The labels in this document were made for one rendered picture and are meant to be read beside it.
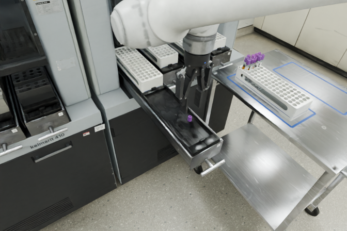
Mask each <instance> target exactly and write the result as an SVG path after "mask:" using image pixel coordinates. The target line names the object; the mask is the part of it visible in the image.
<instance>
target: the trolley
mask: <svg viewBox="0 0 347 231"><path fill-rule="evenodd" d="M263 54H265V56H264V59H263V61H262V64H261V66H263V67H264V68H266V69H267V70H269V71H271V72H272V73H274V74H275V75H277V76H278V77H280V78H281V79H283V80H284V81H286V82H288V83H289V84H291V85H292V86H294V87H295V88H297V89H299V90H300V91H302V92H303V93H304V94H306V95H308V96H309V97H311V98H312V99H313V102H312V103H311V105H310V107H309V109H308V110H307V112H306V113H305V114H303V115H301V116H299V117H298V118H296V119H294V120H292V121H289V120H287V119H286V118H285V117H284V116H282V115H281V114H280V113H279V112H278V111H277V110H276V109H274V108H273V107H272V106H270V105H269V104H268V103H266V102H265V101H264V100H263V99H261V98H260V97H259V96H257V95H256V94H254V93H253V92H252V91H250V90H249V89H248V88H247V87H245V86H244V85H242V84H240V83H239V82H238V81H236V80H235V76H236V72H237V69H238V66H241V65H243V63H244V61H240V62H237V63H235V64H232V65H229V66H227V67H224V68H221V69H218V70H215V71H213V72H212V74H211V81H210V86H209V88H208V94H207V100H206V106H205V110H204V115H203V121H204V122H205V123H206V124H207V125H208V123H209V118H210V113H211V108H212V103H213V98H214V93H215V88H216V83H217V82H218V83H220V84H221V85H222V86H223V87H224V88H226V89H227V90H228V91H229V92H231V93H232V94H233V95H234V96H235V97H237V98H238V99H239V100H240V101H241V102H243V103H244V104H245V105H246V106H247V107H249V108H250V109H251V110H252V111H251V114H250V117H249V119H248V122H247V124H246V125H244V126H242V127H240V128H238V129H236V130H234V131H232V132H230V133H228V134H226V135H224V136H222V137H221V139H222V140H223V143H222V147H221V150H220V153H218V154H217V155H215V156H213V157H212V158H211V159H212V161H213V162H214V163H215V164H216V163H217V162H219V161H220V160H222V159H224V160H225V163H224V164H222V165H221V166H219V167H218V168H219V169H220V170H221V171H222V172H223V173H224V175H225V176H226V177H227V178H228V179H229V180H230V182H231V183H232V184H233V185H234V186H235V187H236V189H237V190H238V191H239V192H240V194H241V195H242V196H243V197H244V198H245V199H246V200H247V201H248V202H249V204H250V205H251V206H252V208H253V209H254V210H255V211H256V212H257V213H258V215H259V216H260V217H261V218H262V219H263V220H264V222H265V223H266V224H267V225H268V226H269V227H270V229H271V230H272V231H284V230H285V229H286V228H287V227H288V226H289V225H290V224H291V223H292V222H293V221H294V220H295V219H296V217H297V216H298V215H299V214H300V213H301V212H302V211H303V210H305V211H306V212H307V213H308V214H309V215H311V216H314V217H316V216H317V215H318V214H319V213H320V211H319V209H318V206H319V204H320V203H321V202H322V201H323V200H324V199H325V198H326V197H327V196H328V195H329V194H330V193H331V192H332V191H333V190H334V189H335V188H336V187H337V186H338V185H339V184H340V183H341V182H342V181H343V180H344V178H346V179H347V88H346V87H345V86H343V85H341V84H339V83H337V82H336V81H334V80H332V79H330V78H328V77H327V76H325V75H323V74H321V73H319V72H318V71H316V70H314V69H312V68H310V67H309V66H307V65H305V64H303V63H301V62H300V61H298V60H296V59H294V58H292V57H291V56H289V55H287V54H285V53H283V52H282V51H280V50H278V49H274V50H271V51H269V52H266V53H263ZM256 114H257V115H258V116H260V117H261V118H262V119H264V120H265V121H266V122H267V123H268V124H270V125H271V126H272V127H273V128H274V129H276V130H277V131H278V132H279V133H280V134H282V135H283V136H284V137H285V138H287V139H288V140H289V141H290V142H291V143H293V144H294V145H295V146H296V147H297V148H299V149H300V150H301V151H302V152H303V153H305V154H306V155H307V156H308V157H309V158H311V159H312V160H313V161H314V162H316V163H317V164H318V165H319V166H320V167H322V168H323V169H324V170H325V172H324V173H323V174H322V175H321V177H320V178H319V179H318V180H317V179H316V178H315V177H313V176H312V175H311V174H310V173H309V172H308V171H306V170H305V169H304V168H303V167H302V166H301V165H300V164H299V163H297V162H296V161H295V160H294V159H293V158H292V157H290V156H289V155H288V154H287V153H286V152H285V151H284V150H282V149H281V148H280V147H279V146H278V145H277V144H276V143H274V142H273V141H272V140H271V139H270V138H269V137H268V136H266V135H265V134H264V133H263V132H262V131H261V130H260V129H258V128H257V127H256V126H254V124H253V121H254V118H255V115H256ZM337 174H339V175H338V176H337V177H336V178H335V179H334V180H333V181H332V182H331V184H330V185H329V186H328V187H327V188H326V187H325V186H326V185H327V184H328V183H329V182H330V181H331V180H332V179H333V178H334V177H335V176H336V175H337Z"/></svg>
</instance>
